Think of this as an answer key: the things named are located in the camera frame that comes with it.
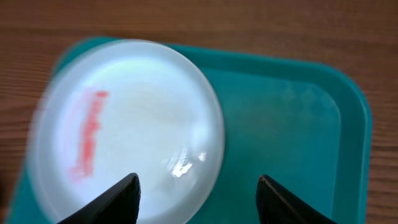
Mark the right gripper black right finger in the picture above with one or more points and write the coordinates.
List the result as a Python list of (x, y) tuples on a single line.
[(277, 205)]

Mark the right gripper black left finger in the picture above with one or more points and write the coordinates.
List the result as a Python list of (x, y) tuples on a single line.
[(119, 204)]

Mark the light blue plate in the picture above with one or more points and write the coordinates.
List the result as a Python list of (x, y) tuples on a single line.
[(127, 106)]

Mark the teal plastic tray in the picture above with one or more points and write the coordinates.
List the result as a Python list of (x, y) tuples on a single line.
[(306, 125)]

